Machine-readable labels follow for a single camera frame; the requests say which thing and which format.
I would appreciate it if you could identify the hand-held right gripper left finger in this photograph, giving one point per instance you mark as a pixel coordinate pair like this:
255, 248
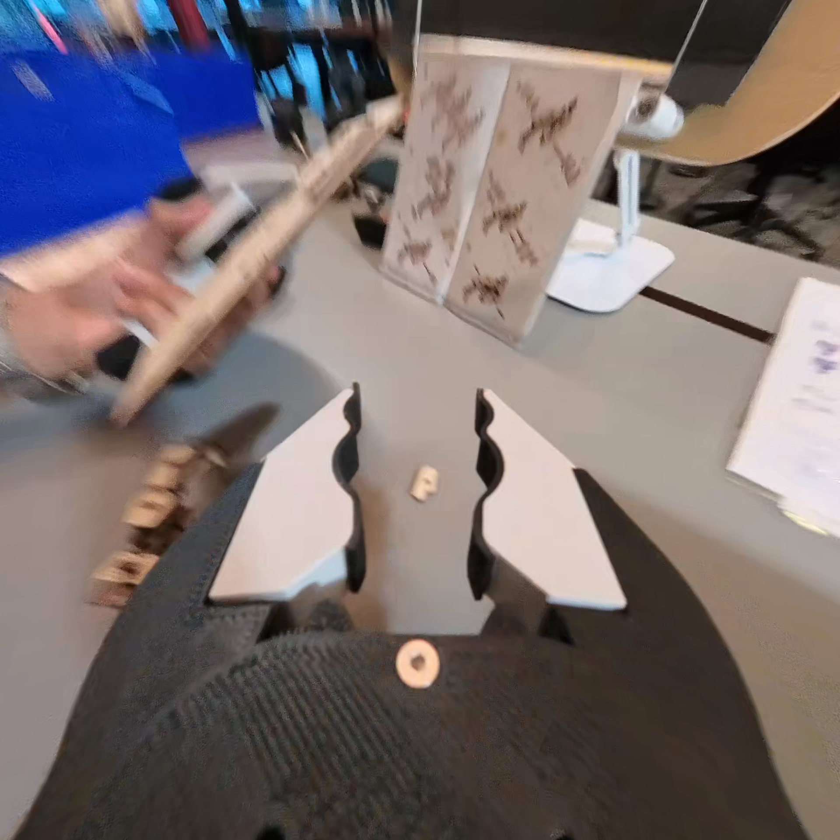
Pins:
289, 518

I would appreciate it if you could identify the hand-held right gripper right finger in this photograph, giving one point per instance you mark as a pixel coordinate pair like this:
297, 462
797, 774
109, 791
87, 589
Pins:
551, 525

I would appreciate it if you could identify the wooden parts sheet with wheels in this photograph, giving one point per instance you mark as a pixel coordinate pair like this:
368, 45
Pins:
262, 249

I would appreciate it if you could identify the small wooden piece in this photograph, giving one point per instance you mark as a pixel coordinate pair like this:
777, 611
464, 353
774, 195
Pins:
423, 484

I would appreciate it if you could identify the wooden model assembly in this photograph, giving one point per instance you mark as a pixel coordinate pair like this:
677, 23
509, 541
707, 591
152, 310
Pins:
151, 499

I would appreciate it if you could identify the grey desk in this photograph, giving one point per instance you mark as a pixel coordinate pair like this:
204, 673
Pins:
407, 367

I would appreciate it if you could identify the person's left hand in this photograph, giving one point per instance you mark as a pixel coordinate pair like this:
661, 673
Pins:
79, 315

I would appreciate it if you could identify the small black red object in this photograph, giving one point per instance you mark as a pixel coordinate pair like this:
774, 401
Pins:
371, 233

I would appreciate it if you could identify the large blue box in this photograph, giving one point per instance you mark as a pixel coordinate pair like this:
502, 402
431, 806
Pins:
79, 144

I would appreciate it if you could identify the instruction booklet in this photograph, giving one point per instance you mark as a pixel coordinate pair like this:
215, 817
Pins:
426, 164

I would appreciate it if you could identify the white booklet stand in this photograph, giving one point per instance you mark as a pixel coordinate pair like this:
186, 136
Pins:
610, 275

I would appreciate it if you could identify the printed paper sheets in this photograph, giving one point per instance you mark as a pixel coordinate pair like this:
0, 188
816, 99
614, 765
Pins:
794, 407

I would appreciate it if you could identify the black screen panel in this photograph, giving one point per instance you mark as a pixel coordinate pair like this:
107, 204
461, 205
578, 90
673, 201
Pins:
558, 26

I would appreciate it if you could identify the curved plywood chair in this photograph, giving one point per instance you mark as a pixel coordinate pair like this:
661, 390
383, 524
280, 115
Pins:
754, 111

